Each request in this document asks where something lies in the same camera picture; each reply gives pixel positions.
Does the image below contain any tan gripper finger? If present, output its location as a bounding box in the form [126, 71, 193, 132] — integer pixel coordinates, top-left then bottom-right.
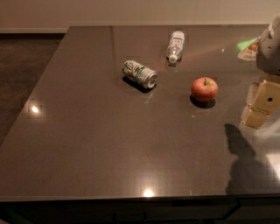
[246, 80, 280, 115]
[241, 106, 270, 129]

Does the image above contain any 7up soda can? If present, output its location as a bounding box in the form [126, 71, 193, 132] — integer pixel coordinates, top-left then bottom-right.
[122, 60, 158, 89]

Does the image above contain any green snack packet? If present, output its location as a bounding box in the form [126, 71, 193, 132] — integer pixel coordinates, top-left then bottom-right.
[237, 37, 260, 61]

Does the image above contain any red apple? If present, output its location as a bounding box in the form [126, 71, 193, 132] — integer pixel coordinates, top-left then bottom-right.
[191, 77, 218, 102]

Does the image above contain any clear plastic water bottle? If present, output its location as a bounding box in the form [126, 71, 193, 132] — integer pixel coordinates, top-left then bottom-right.
[166, 31, 185, 64]

